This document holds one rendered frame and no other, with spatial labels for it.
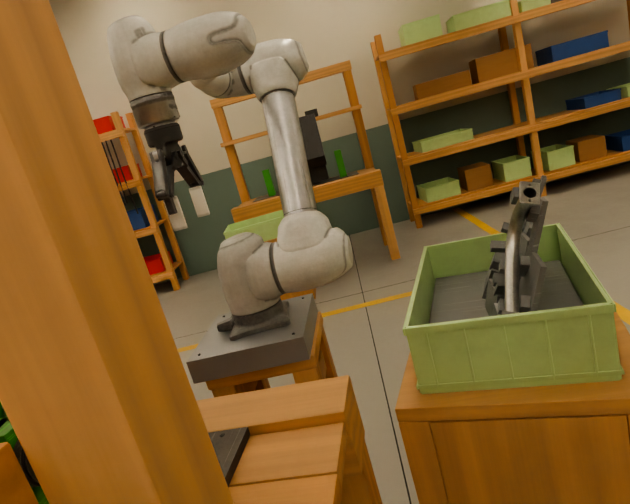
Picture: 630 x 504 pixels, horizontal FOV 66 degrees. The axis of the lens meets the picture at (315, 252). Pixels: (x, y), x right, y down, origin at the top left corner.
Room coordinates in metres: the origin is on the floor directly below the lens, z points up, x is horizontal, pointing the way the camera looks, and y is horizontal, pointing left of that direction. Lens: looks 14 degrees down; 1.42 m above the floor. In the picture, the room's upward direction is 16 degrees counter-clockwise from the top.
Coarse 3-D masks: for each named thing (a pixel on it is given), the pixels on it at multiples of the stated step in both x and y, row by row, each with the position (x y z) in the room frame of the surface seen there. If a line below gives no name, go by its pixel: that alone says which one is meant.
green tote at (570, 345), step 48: (480, 240) 1.50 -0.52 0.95; (432, 288) 1.47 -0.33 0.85; (576, 288) 1.21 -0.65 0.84; (432, 336) 0.98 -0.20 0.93; (480, 336) 0.94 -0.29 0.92; (528, 336) 0.91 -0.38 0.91; (576, 336) 0.88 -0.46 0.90; (432, 384) 0.98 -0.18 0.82; (480, 384) 0.94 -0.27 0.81; (528, 384) 0.91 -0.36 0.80
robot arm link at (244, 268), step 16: (224, 240) 1.41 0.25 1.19; (240, 240) 1.35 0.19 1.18; (256, 240) 1.36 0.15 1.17; (224, 256) 1.34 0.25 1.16; (240, 256) 1.32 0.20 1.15; (256, 256) 1.33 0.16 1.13; (224, 272) 1.34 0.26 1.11; (240, 272) 1.32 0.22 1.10; (256, 272) 1.31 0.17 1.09; (272, 272) 1.31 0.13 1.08; (224, 288) 1.35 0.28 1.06; (240, 288) 1.32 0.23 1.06; (256, 288) 1.31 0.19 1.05; (272, 288) 1.31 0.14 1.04; (240, 304) 1.33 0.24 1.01; (256, 304) 1.32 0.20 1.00; (272, 304) 1.35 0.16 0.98
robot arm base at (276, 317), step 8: (280, 304) 1.38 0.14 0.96; (288, 304) 1.47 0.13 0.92; (264, 312) 1.33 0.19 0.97; (272, 312) 1.34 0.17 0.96; (280, 312) 1.36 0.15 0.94; (224, 320) 1.41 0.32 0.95; (232, 320) 1.38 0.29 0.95; (240, 320) 1.34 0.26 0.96; (248, 320) 1.33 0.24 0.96; (256, 320) 1.32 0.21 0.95; (264, 320) 1.32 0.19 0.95; (272, 320) 1.33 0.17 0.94; (280, 320) 1.32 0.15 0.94; (288, 320) 1.32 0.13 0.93; (224, 328) 1.39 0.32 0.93; (232, 328) 1.37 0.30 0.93; (240, 328) 1.33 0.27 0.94; (248, 328) 1.32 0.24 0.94; (256, 328) 1.32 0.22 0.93; (264, 328) 1.32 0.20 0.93; (272, 328) 1.32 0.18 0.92; (232, 336) 1.31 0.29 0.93; (240, 336) 1.31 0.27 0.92
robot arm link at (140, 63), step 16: (128, 16) 1.05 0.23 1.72; (112, 32) 1.04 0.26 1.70; (128, 32) 1.03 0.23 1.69; (144, 32) 1.04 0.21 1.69; (160, 32) 1.04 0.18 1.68; (112, 48) 1.04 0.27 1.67; (128, 48) 1.03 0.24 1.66; (144, 48) 1.02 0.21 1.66; (160, 48) 1.02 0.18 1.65; (112, 64) 1.06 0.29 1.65; (128, 64) 1.03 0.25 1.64; (144, 64) 1.02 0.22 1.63; (160, 64) 1.02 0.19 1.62; (128, 80) 1.03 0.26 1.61; (144, 80) 1.03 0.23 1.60; (160, 80) 1.03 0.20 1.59; (176, 80) 1.04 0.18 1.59; (128, 96) 1.05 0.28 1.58; (144, 96) 1.04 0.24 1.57
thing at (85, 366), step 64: (0, 0) 0.33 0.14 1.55; (0, 64) 0.31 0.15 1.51; (64, 64) 0.37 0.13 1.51; (0, 128) 0.30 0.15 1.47; (64, 128) 0.35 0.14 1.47; (0, 192) 0.30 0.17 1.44; (64, 192) 0.32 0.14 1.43; (0, 256) 0.30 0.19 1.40; (64, 256) 0.30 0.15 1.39; (128, 256) 0.36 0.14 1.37; (0, 320) 0.31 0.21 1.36; (64, 320) 0.30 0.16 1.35; (128, 320) 0.34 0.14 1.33; (0, 384) 0.31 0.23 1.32; (64, 384) 0.30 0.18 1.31; (128, 384) 0.31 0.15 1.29; (64, 448) 0.31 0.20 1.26; (128, 448) 0.30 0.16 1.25; (192, 448) 0.35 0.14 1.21
